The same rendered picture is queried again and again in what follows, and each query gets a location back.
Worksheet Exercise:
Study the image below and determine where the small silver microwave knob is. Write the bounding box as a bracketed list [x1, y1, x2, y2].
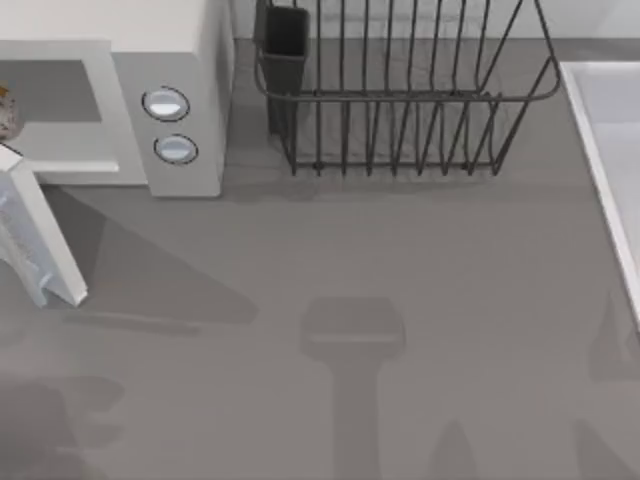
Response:
[152, 133, 200, 166]

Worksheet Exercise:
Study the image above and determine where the dark grey utensil cup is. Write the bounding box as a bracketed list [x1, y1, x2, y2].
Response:
[253, 0, 311, 136]

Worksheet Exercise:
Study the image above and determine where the large silver microwave knob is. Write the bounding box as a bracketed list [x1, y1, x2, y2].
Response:
[141, 85, 191, 123]

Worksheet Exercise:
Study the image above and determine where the pale microwave oven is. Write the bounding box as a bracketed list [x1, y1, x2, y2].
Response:
[0, 0, 236, 199]

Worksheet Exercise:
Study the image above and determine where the white microwave door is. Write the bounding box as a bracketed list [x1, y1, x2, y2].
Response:
[0, 142, 90, 309]

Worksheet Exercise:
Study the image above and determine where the white sink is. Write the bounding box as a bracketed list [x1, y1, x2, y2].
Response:
[557, 60, 640, 335]

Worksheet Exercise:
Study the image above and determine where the speckled brown food item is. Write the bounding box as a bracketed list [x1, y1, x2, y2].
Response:
[0, 82, 25, 141]

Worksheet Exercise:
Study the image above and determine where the dark wire dish rack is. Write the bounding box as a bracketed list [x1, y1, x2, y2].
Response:
[253, 0, 562, 178]

